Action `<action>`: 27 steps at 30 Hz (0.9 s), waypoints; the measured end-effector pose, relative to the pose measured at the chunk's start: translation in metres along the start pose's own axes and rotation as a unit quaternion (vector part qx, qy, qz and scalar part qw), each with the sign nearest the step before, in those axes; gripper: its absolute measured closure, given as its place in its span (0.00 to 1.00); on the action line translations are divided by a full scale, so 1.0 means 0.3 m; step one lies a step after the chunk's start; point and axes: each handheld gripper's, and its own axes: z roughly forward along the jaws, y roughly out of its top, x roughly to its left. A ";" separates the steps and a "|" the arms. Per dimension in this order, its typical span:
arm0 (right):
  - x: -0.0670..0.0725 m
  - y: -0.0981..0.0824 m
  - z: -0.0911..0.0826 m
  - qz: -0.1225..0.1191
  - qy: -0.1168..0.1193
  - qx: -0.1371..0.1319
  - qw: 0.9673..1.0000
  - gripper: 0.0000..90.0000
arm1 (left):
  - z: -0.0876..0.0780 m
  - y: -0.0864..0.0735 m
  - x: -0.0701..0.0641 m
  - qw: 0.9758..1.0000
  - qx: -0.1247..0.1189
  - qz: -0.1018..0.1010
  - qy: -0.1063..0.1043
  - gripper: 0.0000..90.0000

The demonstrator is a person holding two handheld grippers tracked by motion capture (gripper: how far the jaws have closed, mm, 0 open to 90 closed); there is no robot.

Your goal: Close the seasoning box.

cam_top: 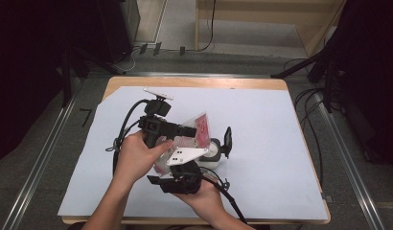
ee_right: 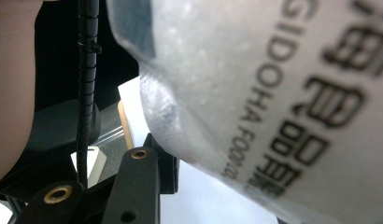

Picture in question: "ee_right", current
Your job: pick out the black rounded object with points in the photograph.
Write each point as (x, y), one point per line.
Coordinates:
(55, 137)

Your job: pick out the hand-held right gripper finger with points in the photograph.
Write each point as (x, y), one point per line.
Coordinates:
(136, 186)

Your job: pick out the white flat object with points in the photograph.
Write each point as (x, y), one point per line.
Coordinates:
(96, 165)

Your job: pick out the metal floor rail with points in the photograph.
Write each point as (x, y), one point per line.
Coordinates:
(111, 134)

